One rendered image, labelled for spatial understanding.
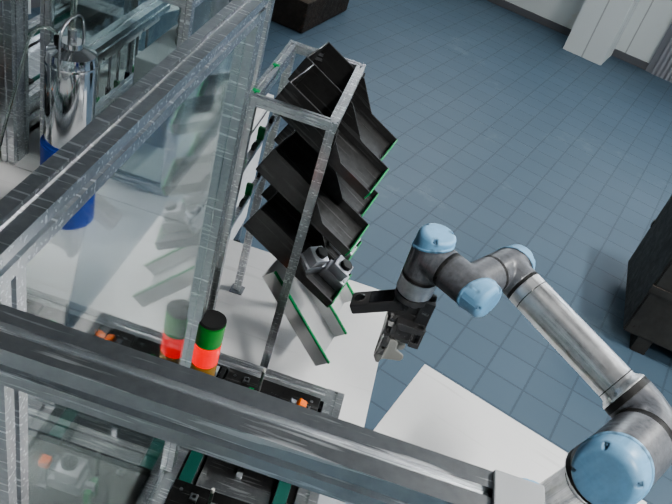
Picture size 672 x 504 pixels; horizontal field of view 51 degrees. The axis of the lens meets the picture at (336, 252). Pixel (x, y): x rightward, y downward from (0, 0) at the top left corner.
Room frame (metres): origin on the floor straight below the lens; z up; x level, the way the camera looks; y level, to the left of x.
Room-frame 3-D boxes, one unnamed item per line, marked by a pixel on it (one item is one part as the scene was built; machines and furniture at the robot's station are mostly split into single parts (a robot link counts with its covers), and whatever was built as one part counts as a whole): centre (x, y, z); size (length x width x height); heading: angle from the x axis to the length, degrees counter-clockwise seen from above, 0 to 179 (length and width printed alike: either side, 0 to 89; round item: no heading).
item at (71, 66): (1.70, 0.84, 1.32); 0.14 x 0.14 x 0.38
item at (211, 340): (0.90, 0.17, 1.39); 0.05 x 0.05 x 0.05
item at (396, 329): (1.14, -0.18, 1.37); 0.09 x 0.08 x 0.12; 89
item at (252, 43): (0.90, 0.20, 1.46); 0.03 x 0.03 x 1.00; 89
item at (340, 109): (1.45, 0.17, 1.26); 0.36 x 0.21 x 0.80; 179
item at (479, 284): (1.09, -0.26, 1.53); 0.11 x 0.11 x 0.08; 53
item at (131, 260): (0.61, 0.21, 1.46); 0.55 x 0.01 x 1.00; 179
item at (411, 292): (1.14, -0.17, 1.45); 0.08 x 0.08 x 0.05
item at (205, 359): (0.90, 0.17, 1.34); 0.05 x 0.05 x 0.05
